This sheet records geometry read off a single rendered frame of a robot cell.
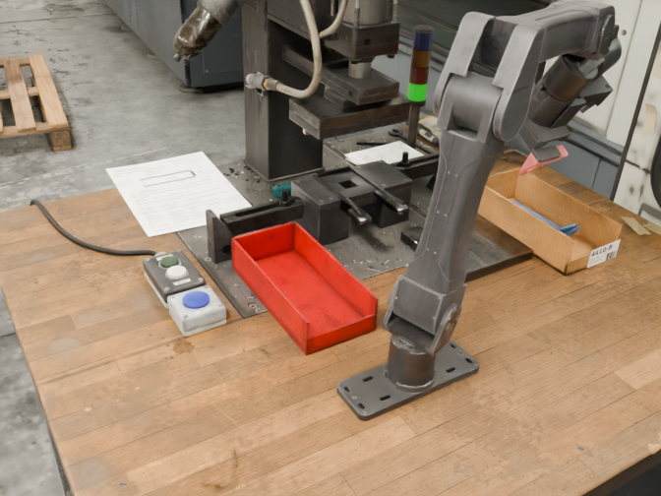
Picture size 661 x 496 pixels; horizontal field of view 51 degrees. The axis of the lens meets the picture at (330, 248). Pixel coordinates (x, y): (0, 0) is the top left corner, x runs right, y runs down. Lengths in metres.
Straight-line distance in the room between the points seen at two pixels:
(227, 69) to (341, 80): 3.29
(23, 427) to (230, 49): 2.78
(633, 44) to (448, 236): 0.83
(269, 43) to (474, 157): 0.62
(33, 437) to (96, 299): 1.14
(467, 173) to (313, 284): 0.40
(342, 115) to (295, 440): 0.52
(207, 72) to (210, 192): 3.01
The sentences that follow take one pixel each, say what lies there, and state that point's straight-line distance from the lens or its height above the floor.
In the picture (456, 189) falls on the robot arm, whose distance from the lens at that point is 0.83.
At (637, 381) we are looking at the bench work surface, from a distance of 1.08.
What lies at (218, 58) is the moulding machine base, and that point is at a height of 0.24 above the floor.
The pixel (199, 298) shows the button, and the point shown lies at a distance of 1.05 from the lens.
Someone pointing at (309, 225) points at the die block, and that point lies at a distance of 1.24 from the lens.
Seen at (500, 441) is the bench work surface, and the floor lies 0.90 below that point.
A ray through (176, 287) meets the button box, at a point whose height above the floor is 0.93.
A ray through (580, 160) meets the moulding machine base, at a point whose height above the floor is 0.91.
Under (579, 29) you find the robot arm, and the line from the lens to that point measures 0.97.
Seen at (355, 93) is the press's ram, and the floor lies 1.17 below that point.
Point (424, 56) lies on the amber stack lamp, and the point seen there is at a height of 1.14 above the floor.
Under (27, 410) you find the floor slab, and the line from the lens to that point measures 2.32.
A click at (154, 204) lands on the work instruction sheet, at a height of 0.90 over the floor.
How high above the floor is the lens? 1.56
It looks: 33 degrees down
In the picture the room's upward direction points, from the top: 3 degrees clockwise
